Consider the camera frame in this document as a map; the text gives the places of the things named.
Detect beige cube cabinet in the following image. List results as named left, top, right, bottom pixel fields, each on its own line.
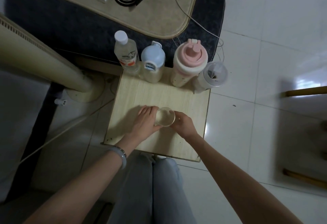
left=102, top=67, right=211, bottom=162

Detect thin grey cable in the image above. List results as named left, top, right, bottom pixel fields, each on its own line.
left=171, top=0, right=225, bottom=63

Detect person's left forearm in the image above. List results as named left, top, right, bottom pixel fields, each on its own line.
left=23, top=137, right=138, bottom=224

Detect water bottle orange label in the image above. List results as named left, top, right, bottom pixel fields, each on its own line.
left=113, top=30, right=141, bottom=77

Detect pink lid bottle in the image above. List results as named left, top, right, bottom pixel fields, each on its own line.
left=170, top=38, right=208, bottom=87

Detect blue lid bottle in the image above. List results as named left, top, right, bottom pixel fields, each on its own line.
left=140, top=41, right=166, bottom=83

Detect cream sofa dark armrest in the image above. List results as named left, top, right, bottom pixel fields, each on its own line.
left=4, top=0, right=227, bottom=73

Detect person's right hand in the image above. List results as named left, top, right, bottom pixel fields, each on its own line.
left=170, top=112, right=200, bottom=141

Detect cream tower fan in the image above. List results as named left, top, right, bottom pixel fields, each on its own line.
left=0, top=14, right=106, bottom=103

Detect white power cable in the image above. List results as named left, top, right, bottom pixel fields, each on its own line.
left=19, top=98, right=115, bottom=164

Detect person's grey trousers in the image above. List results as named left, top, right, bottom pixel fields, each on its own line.
left=107, top=152, right=197, bottom=224

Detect person's right forearm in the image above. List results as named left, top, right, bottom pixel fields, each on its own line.
left=184, top=133, right=305, bottom=224

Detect pale jade bangle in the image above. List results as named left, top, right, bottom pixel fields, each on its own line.
left=107, top=146, right=127, bottom=170

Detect person's left hand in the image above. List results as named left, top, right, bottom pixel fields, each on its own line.
left=125, top=106, right=164, bottom=146

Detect brown beaded bracelet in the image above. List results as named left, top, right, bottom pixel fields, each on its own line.
left=113, top=144, right=127, bottom=158

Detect clear plastic cup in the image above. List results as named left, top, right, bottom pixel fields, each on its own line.
left=154, top=106, right=176, bottom=128

